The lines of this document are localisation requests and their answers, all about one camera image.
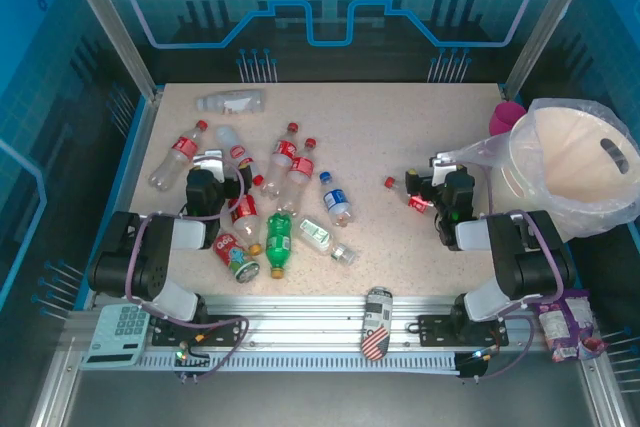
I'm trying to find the clear bottle red oval label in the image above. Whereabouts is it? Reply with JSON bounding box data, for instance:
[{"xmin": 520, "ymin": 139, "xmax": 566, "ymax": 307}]
[{"xmin": 215, "ymin": 125, "xmax": 265, "ymax": 187}]

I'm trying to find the orange-cap cola bottle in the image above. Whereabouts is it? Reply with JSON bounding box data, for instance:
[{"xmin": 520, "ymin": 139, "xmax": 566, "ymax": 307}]
[{"xmin": 228, "ymin": 193, "xmax": 264, "ymax": 256}]

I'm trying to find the green plastic bottle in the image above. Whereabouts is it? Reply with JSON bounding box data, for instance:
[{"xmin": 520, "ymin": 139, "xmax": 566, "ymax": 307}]
[{"xmin": 264, "ymin": 212, "xmax": 294, "ymax": 280}]

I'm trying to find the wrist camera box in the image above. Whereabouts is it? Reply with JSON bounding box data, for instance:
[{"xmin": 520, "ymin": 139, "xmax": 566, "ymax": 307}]
[
  {"xmin": 192, "ymin": 148, "xmax": 227, "ymax": 182},
  {"xmin": 429, "ymin": 149, "xmax": 466, "ymax": 184}
]

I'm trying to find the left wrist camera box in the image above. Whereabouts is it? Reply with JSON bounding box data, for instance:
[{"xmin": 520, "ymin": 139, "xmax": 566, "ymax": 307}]
[{"xmin": 192, "ymin": 148, "xmax": 227, "ymax": 182}]

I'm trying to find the large red-label cola bottle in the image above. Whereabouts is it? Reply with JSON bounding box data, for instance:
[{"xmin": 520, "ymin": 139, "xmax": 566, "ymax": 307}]
[{"xmin": 148, "ymin": 119, "xmax": 209, "ymax": 193}]

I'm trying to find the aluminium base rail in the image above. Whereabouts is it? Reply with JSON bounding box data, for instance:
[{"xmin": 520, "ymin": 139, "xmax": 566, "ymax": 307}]
[{"xmin": 64, "ymin": 294, "xmax": 551, "ymax": 354}]

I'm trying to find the white slotted cable duct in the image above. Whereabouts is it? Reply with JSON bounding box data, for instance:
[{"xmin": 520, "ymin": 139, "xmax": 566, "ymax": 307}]
[{"xmin": 139, "ymin": 350, "xmax": 460, "ymax": 374}]

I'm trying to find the clear bottle green label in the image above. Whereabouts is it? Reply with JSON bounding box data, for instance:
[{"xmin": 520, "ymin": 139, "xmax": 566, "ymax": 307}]
[{"xmin": 298, "ymin": 216, "xmax": 359, "ymax": 267}]

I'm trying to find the magenta plastic cup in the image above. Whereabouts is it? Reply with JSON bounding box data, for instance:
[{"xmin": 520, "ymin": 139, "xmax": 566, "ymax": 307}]
[{"xmin": 488, "ymin": 101, "xmax": 527, "ymax": 137}]

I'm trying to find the small red-cap cola bottle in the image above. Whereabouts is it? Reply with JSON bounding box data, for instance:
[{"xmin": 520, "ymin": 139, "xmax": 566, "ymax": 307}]
[{"xmin": 383, "ymin": 175, "xmax": 435, "ymax": 216}]

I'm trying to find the purple snack bag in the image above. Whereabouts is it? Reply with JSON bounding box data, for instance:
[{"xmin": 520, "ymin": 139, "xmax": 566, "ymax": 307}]
[{"xmin": 532, "ymin": 289, "xmax": 609, "ymax": 363}]

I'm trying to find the white plastic bin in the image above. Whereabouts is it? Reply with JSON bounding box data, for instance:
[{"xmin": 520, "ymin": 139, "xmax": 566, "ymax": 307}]
[{"xmin": 487, "ymin": 105, "xmax": 632, "ymax": 244}]

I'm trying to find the flag-print drink can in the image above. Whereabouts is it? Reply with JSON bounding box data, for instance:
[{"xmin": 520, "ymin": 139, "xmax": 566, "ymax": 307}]
[{"xmin": 359, "ymin": 286, "xmax": 395, "ymax": 362}]

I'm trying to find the clear plastic bin liner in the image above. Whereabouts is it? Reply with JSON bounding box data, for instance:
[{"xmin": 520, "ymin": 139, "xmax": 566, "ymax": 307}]
[{"xmin": 455, "ymin": 96, "xmax": 640, "ymax": 243}]

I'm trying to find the black power connector block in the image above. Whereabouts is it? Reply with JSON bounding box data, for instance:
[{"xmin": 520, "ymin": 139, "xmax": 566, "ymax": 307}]
[
  {"xmin": 457, "ymin": 349, "xmax": 489, "ymax": 383},
  {"xmin": 172, "ymin": 346, "xmax": 211, "ymax": 383}
]

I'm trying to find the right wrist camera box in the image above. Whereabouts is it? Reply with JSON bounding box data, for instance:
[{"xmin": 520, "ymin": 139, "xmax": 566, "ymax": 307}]
[{"xmin": 429, "ymin": 149, "xmax": 466, "ymax": 184}]

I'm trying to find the clear bottle white label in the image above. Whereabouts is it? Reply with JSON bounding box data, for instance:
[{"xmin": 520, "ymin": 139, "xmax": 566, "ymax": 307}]
[{"xmin": 195, "ymin": 88, "xmax": 267, "ymax": 116}]

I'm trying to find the blue-cap clear bottle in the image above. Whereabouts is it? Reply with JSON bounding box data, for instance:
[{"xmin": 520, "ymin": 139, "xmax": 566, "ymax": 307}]
[{"xmin": 319, "ymin": 171, "xmax": 356, "ymax": 228}]

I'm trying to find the aluminium frame post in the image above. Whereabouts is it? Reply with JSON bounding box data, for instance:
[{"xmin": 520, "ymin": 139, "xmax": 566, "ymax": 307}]
[
  {"xmin": 503, "ymin": 0, "xmax": 590, "ymax": 102},
  {"xmin": 55, "ymin": 0, "xmax": 162, "ymax": 102}
]

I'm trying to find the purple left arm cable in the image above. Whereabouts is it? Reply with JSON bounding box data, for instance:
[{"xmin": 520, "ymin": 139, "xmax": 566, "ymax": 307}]
[{"xmin": 124, "ymin": 159, "xmax": 250, "ymax": 382}]

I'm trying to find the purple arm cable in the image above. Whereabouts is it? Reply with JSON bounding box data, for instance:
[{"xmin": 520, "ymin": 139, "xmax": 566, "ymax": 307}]
[
  {"xmin": 124, "ymin": 159, "xmax": 250, "ymax": 382},
  {"xmin": 459, "ymin": 166, "xmax": 565, "ymax": 379}
]

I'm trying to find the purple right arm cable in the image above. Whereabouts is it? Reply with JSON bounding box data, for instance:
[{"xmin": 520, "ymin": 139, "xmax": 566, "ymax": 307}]
[{"xmin": 459, "ymin": 166, "xmax": 565, "ymax": 379}]

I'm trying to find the pale green calculator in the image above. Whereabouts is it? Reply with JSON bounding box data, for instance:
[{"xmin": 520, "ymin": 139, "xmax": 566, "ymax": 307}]
[{"xmin": 79, "ymin": 304, "xmax": 151, "ymax": 371}]

